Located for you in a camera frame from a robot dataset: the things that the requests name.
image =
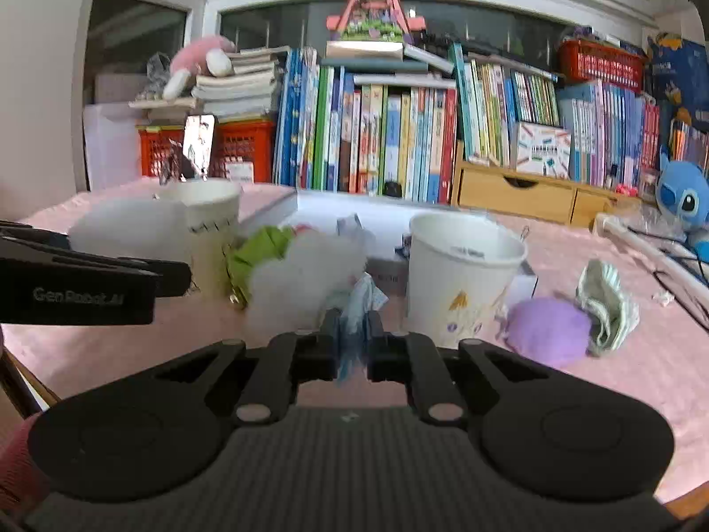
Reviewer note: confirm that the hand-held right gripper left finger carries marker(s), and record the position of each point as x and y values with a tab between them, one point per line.
331	343

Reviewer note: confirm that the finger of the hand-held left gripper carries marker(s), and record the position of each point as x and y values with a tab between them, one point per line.
33	231
166	280

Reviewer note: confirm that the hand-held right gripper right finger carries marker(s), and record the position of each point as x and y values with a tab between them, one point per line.
374	346

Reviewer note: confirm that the blue face mask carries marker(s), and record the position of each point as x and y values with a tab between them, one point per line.
360	299

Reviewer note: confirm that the silver metal box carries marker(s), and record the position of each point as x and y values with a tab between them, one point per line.
271	213

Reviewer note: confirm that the purple soft ball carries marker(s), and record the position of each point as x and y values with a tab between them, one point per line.
548	332

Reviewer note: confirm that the small white box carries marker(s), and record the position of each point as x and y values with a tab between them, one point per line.
388	277

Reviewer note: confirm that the white cotton fluff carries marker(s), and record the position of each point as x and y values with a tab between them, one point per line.
304	271

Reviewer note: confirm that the white paper cup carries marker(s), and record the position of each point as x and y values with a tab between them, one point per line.
213	216
460	293

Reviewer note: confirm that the phone stand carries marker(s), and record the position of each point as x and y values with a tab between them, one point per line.
169	169

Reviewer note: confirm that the white plastic container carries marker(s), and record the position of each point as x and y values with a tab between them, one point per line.
111	144

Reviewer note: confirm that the red plastic crate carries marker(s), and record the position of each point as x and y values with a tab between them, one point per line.
158	149
243	147

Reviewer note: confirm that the small black pouch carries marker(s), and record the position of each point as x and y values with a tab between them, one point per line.
393	189

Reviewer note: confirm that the person's red clothing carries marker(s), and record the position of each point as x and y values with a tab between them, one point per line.
16	465

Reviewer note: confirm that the crumpled grey plastic bag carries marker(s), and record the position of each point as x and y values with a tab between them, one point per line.
159	75

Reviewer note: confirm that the wooden drawer organizer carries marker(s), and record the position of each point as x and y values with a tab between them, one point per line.
509	194

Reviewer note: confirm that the stack of flat paperback books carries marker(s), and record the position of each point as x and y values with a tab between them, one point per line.
238	88

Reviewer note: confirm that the row of tall children's books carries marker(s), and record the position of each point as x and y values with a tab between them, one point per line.
365	138

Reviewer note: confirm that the pink plush toy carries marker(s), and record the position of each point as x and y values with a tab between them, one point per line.
199	52

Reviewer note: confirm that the green white striped cloth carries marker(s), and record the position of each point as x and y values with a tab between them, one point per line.
609	310

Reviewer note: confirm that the white printer box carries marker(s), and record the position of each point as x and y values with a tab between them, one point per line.
543	152

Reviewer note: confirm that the pink table cover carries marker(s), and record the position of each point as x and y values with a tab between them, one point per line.
637	399

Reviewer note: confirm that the row of green-spined books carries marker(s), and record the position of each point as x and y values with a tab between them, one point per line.
498	105

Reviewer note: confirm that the white plastic pipe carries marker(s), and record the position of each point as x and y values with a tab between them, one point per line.
637	238

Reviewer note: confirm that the thin stack of books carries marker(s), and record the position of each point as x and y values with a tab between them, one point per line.
376	61

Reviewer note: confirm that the small pink toy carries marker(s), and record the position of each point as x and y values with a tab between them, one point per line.
626	189

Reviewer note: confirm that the clear plastic bag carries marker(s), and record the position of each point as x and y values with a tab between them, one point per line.
648	219

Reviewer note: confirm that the row of purple-spined books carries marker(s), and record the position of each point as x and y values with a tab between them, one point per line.
609	133

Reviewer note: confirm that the small jar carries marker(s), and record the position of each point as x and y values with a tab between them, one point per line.
647	184

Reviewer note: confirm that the pink toy house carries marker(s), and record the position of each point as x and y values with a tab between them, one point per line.
376	5

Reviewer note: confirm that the blue plush toy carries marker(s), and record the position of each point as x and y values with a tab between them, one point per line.
684	194

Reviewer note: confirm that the red plastic basket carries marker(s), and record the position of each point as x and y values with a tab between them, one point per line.
601	66

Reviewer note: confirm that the blue cartoon box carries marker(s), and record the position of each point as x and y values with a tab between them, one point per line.
678	77

